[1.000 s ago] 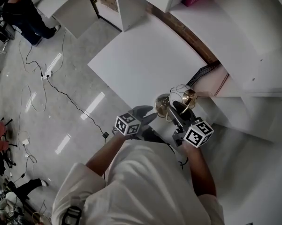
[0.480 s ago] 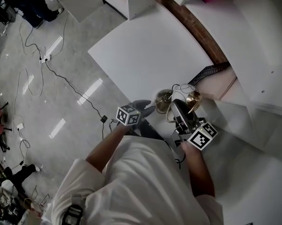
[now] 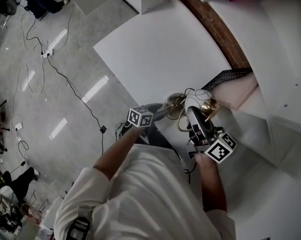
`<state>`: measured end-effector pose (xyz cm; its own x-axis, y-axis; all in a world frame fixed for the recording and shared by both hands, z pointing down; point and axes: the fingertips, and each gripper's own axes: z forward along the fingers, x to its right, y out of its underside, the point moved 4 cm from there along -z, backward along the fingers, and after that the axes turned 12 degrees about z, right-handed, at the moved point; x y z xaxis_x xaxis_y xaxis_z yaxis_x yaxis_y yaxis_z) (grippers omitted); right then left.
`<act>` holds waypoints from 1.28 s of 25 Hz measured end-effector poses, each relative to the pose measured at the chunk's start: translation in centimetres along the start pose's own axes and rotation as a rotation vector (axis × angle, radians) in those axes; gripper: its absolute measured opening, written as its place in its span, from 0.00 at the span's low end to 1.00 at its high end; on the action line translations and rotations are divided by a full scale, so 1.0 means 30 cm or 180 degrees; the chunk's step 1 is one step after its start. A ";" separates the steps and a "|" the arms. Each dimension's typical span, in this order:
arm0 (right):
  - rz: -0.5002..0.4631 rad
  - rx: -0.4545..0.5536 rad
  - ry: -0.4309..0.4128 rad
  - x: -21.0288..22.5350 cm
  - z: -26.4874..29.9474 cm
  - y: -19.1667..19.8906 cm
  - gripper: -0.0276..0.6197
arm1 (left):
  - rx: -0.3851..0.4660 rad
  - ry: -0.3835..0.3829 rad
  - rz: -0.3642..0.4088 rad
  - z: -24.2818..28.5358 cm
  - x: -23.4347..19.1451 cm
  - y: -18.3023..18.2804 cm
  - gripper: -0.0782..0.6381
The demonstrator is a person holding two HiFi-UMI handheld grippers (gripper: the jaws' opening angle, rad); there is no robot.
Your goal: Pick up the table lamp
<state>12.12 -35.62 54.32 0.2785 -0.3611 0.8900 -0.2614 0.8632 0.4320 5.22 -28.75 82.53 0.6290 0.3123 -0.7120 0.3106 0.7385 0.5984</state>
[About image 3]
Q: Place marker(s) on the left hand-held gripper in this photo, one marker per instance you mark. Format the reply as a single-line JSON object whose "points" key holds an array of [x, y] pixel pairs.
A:
{"points": [[140, 117]]}

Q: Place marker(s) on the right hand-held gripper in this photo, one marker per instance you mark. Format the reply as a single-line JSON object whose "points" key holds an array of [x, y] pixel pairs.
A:
{"points": [[204, 136]]}

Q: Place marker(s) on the person's right forearm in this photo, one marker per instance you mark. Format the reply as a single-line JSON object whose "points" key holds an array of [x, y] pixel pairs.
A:
{"points": [[211, 181]]}

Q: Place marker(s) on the person's left forearm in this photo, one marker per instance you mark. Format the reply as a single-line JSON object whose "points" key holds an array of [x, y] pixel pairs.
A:
{"points": [[117, 151]]}

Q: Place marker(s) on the person's dark trousers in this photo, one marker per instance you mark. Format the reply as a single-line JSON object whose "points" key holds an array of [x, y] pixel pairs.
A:
{"points": [[157, 137]]}

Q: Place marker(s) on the light wooden board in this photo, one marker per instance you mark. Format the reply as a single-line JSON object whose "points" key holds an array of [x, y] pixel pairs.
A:
{"points": [[240, 94]]}

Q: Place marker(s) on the black power adapter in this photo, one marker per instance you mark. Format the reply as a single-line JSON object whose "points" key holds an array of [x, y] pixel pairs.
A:
{"points": [[103, 129]]}

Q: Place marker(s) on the person's white shirt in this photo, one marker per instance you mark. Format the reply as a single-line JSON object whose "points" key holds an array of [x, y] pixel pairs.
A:
{"points": [[145, 196]]}

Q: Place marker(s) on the brick strip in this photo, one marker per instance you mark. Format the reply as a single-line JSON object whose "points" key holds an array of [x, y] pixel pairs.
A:
{"points": [[213, 24]]}

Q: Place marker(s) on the white power strip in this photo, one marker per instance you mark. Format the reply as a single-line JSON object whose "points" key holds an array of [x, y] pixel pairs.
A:
{"points": [[47, 53]]}

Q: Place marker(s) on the white power adapter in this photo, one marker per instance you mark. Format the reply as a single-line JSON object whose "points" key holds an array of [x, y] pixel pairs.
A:
{"points": [[18, 126]]}

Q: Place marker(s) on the black chest-mounted device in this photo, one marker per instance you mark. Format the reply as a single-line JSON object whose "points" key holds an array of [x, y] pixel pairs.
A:
{"points": [[77, 227]]}

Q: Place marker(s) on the black perforated metal bracket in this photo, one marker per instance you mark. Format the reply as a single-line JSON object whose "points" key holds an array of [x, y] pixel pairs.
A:
{"points": [[223, 77]]}

